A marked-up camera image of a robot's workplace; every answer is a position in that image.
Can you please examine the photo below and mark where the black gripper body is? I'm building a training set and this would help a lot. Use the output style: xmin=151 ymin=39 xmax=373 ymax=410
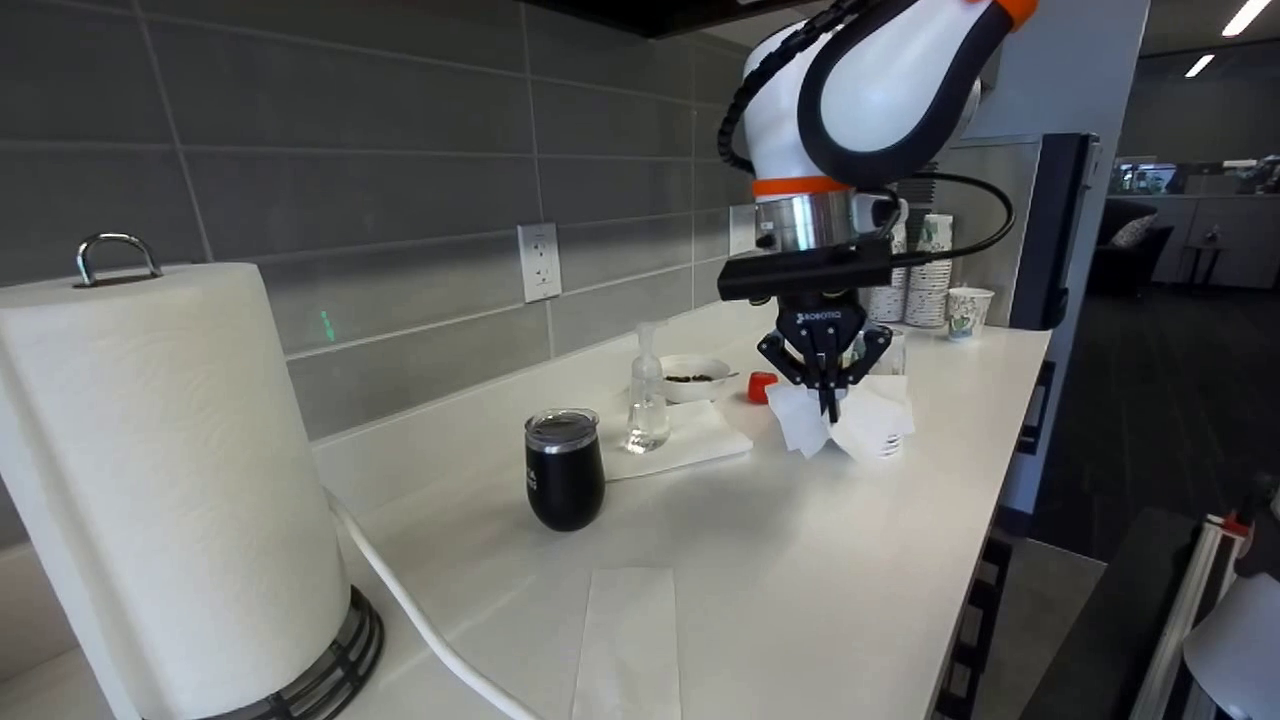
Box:
xmin=772 ymin=295 xmax=883 ymax=381

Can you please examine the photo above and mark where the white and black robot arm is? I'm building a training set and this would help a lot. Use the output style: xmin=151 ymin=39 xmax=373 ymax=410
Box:
xmin=715 ymin=0 xmax=1035 ymax=423

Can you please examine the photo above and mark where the white bowl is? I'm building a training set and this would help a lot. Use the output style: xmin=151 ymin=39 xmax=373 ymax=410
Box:
xmin=661 ymin=353 xmax=733 ymax=404

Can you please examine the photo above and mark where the small patterned paper cup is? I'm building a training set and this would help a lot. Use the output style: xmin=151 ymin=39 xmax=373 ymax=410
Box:
xmin=945 ymin=287 xmax=994 ymax=339

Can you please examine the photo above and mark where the black tumbler with lid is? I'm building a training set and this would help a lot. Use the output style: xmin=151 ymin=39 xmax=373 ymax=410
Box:
xmin=524 ymin=412 xmax=603 ymax=531

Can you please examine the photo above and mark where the white lamp shade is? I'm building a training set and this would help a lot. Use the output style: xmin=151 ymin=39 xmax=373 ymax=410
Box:
xmin=1185 ymin=578 xmax=1280 ymax=720

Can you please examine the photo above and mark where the paper towel roll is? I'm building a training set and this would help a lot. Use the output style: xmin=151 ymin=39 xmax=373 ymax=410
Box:
xmin=0 ymin=263 xmax=347 ymax=720

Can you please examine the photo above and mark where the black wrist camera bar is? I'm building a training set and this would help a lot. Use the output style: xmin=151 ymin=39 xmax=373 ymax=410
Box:
xmin=715 ymin=242 xmax=892 ymax=299

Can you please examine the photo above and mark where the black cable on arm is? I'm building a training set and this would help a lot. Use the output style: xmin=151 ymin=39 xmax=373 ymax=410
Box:
xmin=715 ymin=0 xmax=1015 ymax=272

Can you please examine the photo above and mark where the white wall outlet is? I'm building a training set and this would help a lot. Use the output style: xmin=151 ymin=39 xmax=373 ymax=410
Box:
xmin=518 ymin=224 xmax=562 ymax=299

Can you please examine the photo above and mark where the white power cable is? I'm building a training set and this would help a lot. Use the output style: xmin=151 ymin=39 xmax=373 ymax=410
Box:
xmin=326 ymin=493 xmax=539 ymax=720

